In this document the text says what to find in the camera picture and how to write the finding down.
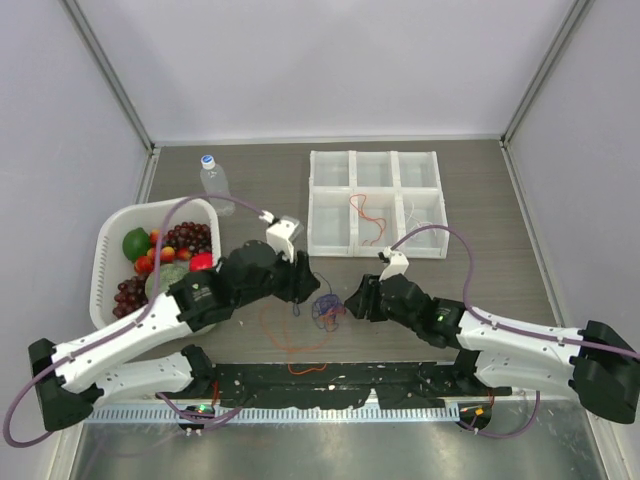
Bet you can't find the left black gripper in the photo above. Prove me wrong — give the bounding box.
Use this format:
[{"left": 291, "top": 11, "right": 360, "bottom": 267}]
[{"left": 235, "top": 241, "right": 321, "bottom": 308}]

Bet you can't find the blue wire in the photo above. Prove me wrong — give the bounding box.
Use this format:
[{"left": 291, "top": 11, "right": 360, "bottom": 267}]
[{"left": 292, "top": 272, "right": 349, "bottom": 334}]

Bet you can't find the orange wire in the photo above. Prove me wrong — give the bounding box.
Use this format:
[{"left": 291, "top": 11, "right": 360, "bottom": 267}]
[
  {"left": 348, "top": 193, "right": 390, "bottom": 247},
  {"left": 258, "top": 302, "right": 336, "bottom": 375}
]

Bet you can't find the white wire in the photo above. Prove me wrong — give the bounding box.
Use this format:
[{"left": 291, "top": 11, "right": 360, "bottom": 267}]
[{"left": 403, "top": 198, "right": 441, "bottom": 239}]

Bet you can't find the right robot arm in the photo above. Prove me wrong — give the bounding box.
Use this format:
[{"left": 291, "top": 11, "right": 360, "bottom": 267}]
[{"left": 345, "top": 275, "right": 639, "bottom": 424}]

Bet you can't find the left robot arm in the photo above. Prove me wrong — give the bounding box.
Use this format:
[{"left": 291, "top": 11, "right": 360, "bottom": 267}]
[{"left": 28, "top": 240, "right": 320, "bottom": 432}]

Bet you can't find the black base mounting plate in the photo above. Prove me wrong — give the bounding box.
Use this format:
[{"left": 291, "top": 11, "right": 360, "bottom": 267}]
[{"left": 165, "top": 362, "right": 512, "bottom": 410}]

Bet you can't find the white six-compartment organizer tray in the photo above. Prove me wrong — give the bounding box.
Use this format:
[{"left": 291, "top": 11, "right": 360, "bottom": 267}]
[{"left": 307, "top": 150, "right": 449, "bottom": 260}]

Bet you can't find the red apple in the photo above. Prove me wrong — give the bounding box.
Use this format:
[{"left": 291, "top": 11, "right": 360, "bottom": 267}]
[{"left": 189, "top": 252, "right": 215, "bottom": 272}]

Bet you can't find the purple grape bunch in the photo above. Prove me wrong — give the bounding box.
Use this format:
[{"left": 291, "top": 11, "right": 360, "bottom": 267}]
[{"left": 162, "top": 222, "right": 212, "bottom": 254}]

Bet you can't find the green melon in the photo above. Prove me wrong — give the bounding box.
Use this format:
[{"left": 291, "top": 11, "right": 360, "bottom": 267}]
[{"left": 144, "top": 264, "right": 189, "bottom": 299}]

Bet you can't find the clear plastic water bottle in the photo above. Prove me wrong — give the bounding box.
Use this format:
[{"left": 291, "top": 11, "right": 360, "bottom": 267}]
[{"left": 200, "top": 155, "right": 235, "bottom": 217}]

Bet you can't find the green lime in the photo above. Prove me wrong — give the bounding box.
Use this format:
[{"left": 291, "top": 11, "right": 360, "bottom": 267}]
[{"left": 122, "top": 227, "right": 152, "bottom": 263}]

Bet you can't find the dark red grape bunch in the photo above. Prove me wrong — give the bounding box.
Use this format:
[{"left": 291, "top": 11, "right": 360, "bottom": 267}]
[{"left": 112, "top": 275, "right": 148, "bottom": 319}]

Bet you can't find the white fruit basket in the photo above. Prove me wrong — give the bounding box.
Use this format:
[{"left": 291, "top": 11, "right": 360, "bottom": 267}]
[{"left": 89, "top": 198, "right": 221, "bottom": 329}]

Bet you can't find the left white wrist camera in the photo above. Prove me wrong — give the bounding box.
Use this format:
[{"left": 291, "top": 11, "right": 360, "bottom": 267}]
[{"left": 259, "top": 210, "right": 303, "bottom": 263}]

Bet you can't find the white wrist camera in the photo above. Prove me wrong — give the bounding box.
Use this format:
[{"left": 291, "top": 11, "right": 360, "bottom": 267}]
[
  {"left": 378, "top": 246, "right": 409, "bottom": 282},
  {"left": 259, "top": 210, "right": 303, "bottom": 263}
]

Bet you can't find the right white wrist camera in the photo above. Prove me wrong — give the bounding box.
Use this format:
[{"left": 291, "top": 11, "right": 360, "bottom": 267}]
[{"left": 378, "top": 246, "right": 409, "bottom": 282}]

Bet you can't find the white slotted cable duct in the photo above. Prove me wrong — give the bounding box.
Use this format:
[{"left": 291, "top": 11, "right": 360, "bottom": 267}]
[{"left": 86, "top": 402, "right": 460, "bottom": 424}]

